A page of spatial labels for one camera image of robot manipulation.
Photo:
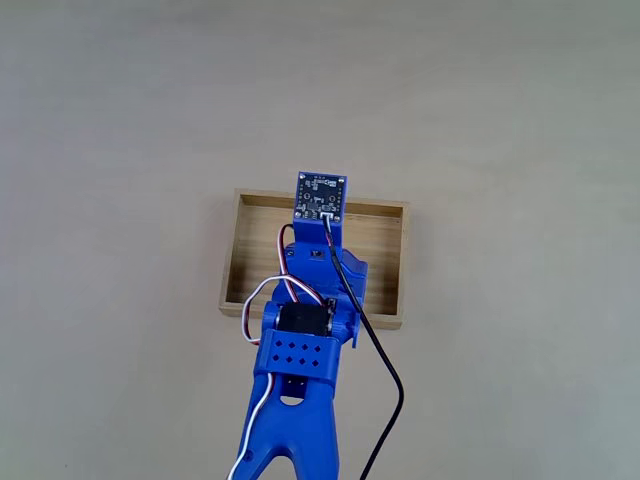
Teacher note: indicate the blue camera circuit board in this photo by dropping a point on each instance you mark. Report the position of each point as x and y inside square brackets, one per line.
[320, 196]

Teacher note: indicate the shallow wooden box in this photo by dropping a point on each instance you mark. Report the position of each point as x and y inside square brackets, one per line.
[255, 250]

